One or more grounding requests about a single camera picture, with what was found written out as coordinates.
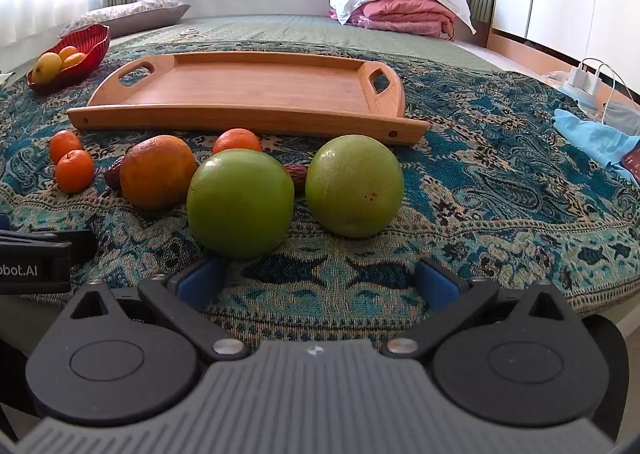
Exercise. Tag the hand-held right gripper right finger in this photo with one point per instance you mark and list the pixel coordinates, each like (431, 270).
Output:
(435, 284)

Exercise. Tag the small tangerine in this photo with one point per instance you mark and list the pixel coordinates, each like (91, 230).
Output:
(64, 143)
(235, 139)
(75, 172)

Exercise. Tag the orange in bowl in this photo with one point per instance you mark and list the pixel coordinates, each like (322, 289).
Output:
(75, 60)
(67, 52)

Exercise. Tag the teal paisley blanket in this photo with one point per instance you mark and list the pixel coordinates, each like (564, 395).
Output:
(500, 194)

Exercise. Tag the yellow lemon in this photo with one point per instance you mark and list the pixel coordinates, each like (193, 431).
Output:
(46, 67)

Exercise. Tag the white charger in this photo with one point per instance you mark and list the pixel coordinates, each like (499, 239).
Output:
(586, 79)

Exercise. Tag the light blue cloth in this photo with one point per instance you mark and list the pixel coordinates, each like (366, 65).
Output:
(595, 136)

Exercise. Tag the floral grey pillow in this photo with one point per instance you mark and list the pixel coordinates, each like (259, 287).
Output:
(140, 13)

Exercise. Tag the large orange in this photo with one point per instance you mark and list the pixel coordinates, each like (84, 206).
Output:
(155, 173)

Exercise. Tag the green quilted bedspread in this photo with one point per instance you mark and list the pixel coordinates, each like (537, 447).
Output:
(280, 31)

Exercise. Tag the light green spotted guava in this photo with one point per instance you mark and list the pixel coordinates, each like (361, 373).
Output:
(355, 184)

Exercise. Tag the wooden tray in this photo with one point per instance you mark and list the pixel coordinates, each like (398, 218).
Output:
(250, 88)

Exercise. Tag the red glass bowl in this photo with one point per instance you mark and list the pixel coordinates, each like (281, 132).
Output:
(92, 41)

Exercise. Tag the brown date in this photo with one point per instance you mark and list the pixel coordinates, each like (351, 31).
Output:
(113, 177)
(297, 176)

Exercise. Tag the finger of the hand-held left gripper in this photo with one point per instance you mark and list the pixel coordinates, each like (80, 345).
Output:
(50, 240)

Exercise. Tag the dark green apple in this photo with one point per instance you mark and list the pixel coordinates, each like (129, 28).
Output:
(240, 204)

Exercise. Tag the white crumpled tissue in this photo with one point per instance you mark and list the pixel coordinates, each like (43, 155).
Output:
(5, 77)

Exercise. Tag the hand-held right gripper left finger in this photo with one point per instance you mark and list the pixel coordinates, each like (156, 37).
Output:
(200, 280)

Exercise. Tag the pink folded blanket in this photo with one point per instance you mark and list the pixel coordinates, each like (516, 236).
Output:
(405, 16)

